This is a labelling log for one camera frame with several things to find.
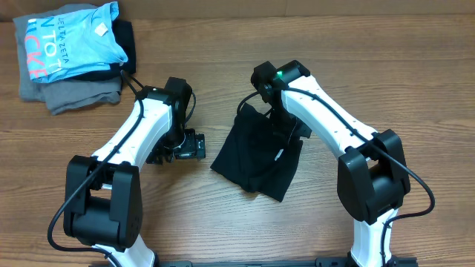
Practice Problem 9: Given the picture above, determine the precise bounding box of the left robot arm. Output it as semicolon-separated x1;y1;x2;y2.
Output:
62;77;206;266

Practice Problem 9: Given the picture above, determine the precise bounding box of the grey folded garment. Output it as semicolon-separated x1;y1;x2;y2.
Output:
13;4;122;115

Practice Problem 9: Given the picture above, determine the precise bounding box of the black folded garment in stack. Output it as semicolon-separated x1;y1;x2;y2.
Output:
71;19;137;82

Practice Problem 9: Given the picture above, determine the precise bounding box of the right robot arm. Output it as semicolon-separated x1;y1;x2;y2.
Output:
251;60;418;266

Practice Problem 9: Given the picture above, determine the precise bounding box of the light blue printed t-shirt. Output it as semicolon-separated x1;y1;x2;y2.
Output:
24;1;128;83

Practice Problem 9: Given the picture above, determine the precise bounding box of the black t-shirt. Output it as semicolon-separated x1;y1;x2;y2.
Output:
211;104;303;202

